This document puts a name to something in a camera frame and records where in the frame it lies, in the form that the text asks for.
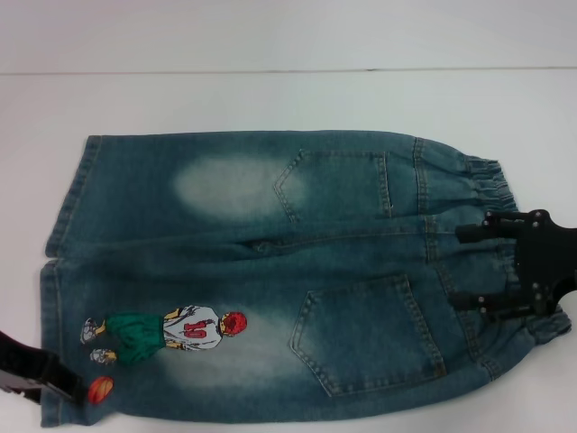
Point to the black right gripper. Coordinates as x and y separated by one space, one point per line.
541 252

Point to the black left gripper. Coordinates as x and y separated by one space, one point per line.
20 365

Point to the blue denim shorts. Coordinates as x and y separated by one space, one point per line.
279 252

